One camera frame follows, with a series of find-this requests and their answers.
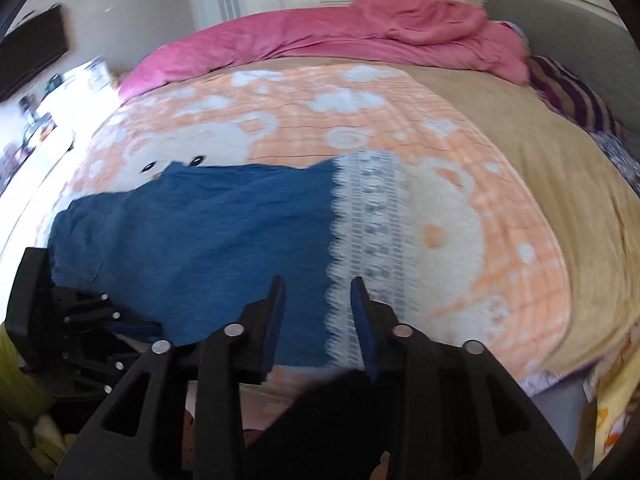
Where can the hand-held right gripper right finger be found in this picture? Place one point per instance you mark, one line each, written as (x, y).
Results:
(362, 330)

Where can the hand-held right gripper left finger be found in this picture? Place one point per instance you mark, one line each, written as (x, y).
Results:
(274, 330)

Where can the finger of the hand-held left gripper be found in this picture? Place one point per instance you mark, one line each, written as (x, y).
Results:
(100, 312)
(100, 370)

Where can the blue denim jeans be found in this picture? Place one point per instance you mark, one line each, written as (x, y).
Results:
(200, 240)

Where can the yellow green cloth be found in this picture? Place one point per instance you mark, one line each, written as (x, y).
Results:
(22, 390)

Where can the white bedside cabinet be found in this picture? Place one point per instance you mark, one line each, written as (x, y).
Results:
(45, 110)

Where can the grey bed base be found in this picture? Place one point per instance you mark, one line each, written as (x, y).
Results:
(555, 420)

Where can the orange white printed blanket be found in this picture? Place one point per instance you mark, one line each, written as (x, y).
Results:
(350, 110)

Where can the tan bed sheet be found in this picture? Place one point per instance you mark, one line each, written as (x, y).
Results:
(550, 170)

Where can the yellow printed cloth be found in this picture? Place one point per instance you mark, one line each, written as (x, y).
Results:
(612, 410)

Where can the pink duvet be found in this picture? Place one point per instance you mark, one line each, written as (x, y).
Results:
(300, 35)

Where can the blue floral pillow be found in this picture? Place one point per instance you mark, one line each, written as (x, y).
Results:
(620, 155)

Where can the purple striped pillow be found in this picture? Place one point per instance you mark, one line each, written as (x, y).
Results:
(570, 91)

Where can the grey bed headboard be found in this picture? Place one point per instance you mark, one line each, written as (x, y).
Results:
(550, 25)

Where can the black wall television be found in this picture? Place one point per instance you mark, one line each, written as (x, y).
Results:
(30, 55)

